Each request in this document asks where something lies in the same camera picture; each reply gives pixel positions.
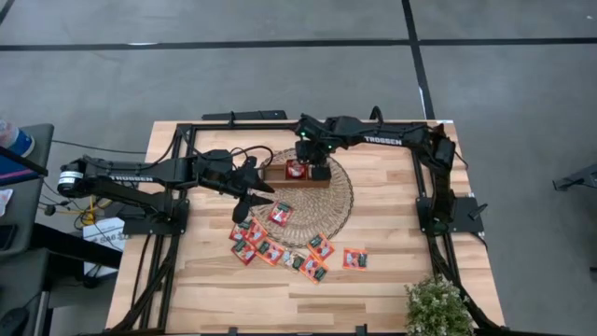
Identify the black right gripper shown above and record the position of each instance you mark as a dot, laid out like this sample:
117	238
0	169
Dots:
315	137

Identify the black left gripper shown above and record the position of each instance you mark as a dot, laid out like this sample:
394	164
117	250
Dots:
240	182

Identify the red strawberry tea sachet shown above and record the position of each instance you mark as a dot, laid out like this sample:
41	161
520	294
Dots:
243	251
296	171
237	232
281	214

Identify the orange peach tea sachet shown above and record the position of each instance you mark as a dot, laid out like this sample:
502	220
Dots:
355	259
256	232
269	251
321	246
313	269

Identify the beige tea bag sachet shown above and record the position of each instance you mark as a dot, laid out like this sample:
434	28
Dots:
294	260

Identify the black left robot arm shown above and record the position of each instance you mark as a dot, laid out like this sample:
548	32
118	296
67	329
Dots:
140	175

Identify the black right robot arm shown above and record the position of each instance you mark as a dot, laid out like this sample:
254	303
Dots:
382	139

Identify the wooden three-compartment tray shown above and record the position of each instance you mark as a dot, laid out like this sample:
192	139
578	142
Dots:
275	184

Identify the round woven straw placemat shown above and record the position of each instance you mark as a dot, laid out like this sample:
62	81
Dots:
322	210

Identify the black flat bar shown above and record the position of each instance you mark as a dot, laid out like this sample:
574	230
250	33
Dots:
252	115

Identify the black clamp hook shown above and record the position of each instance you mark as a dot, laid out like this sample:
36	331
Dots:
375	113

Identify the white cardboard box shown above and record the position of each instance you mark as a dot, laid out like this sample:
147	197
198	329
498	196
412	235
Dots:
105	238

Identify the potted green plant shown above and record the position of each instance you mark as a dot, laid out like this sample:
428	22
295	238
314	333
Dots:
436	308

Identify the grey desk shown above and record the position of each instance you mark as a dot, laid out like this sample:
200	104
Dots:
32	210

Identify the blue folder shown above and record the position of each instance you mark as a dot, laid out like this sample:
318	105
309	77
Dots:
14	170

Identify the blue white bottle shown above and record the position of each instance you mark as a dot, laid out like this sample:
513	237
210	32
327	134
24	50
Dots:
16	140

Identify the white paper sheet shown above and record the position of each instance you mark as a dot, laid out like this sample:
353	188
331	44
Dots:
4	200

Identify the black stand leg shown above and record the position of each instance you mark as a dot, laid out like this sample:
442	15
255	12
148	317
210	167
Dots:
578	179

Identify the black computer mouse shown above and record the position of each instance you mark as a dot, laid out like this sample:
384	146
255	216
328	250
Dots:
13	322

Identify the black metal table frame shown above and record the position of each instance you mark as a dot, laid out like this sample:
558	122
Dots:
219	126

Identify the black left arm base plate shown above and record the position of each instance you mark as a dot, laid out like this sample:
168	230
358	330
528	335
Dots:
140	226

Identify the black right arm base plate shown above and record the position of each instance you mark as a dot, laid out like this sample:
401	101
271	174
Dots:
468	219

